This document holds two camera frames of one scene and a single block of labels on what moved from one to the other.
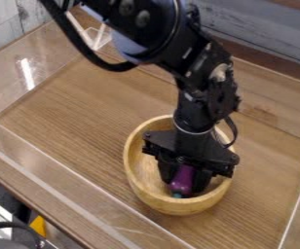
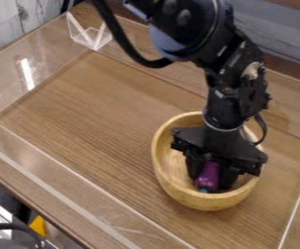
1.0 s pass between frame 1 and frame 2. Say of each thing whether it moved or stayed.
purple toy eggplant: moved
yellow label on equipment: stayed
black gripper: moved
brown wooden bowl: moved
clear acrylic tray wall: stayed
